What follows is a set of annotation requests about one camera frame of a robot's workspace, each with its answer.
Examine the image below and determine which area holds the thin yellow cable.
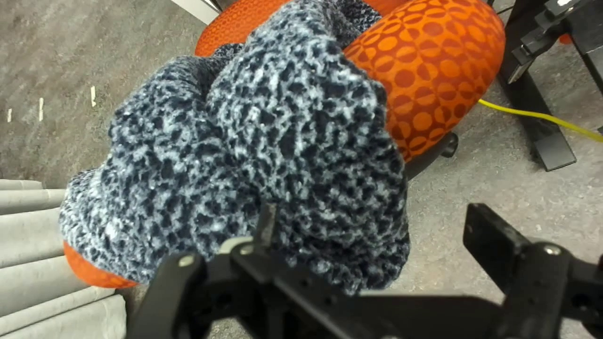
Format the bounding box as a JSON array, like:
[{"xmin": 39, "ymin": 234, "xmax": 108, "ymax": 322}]
[{"xmin": 478, "ymin": 98, "xmax": 603, "ymax": 145}]

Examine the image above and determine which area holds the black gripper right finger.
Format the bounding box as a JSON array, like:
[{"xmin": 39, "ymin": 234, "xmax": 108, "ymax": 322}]
[{"xmin": 462, "ymin": 202, "xmax": 576, "ymax": 298}]

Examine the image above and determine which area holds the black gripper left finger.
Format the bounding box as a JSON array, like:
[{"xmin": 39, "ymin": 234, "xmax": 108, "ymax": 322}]
[{"xmin": 253, "ymin": 202, "xmax": 283, "ymax": 254}]

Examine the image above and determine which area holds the white curtain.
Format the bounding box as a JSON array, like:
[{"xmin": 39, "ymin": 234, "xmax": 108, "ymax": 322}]
[{"xmin": 0, "ymin": 177, "xmax": 129, "ymax": 339}]

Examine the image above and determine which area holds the blue white knitted blanket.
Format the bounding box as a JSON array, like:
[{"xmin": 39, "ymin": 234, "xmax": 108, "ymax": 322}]
[{"xmin": 57, "ymin": 0, "xmax": 413, "ymax": 298}]

